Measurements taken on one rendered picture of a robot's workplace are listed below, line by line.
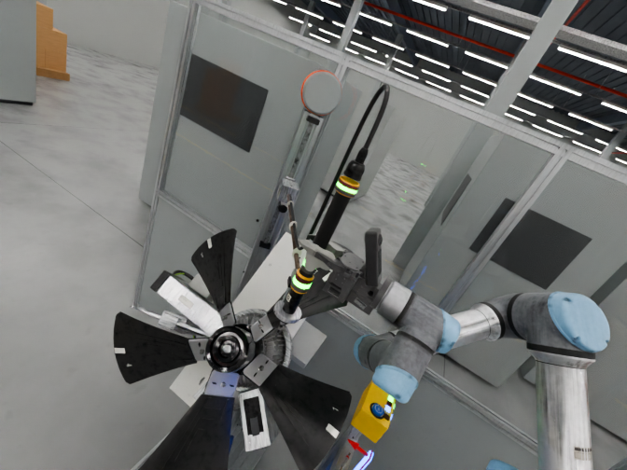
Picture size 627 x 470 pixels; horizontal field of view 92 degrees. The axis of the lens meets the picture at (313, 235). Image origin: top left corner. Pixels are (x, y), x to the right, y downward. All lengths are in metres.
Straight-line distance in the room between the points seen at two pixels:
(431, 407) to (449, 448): 0.22
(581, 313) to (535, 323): 0.08
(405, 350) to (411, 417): 1.19
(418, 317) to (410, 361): 0.08
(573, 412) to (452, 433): 1.01
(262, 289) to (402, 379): 0.70
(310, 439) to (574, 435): 0.55
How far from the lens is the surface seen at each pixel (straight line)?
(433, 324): 0.63
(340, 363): 1.73
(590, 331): 0.84
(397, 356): 0.62
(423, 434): 1.85
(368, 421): 1.18
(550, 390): 0.85
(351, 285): 0.63
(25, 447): 2.16
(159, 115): 3.63
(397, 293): 0.63
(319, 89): 1.27
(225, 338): 0.89
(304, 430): 0.89
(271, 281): 1.17
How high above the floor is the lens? 1.89
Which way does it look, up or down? 24 degrees down
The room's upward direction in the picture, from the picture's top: 25 degrees clockwise
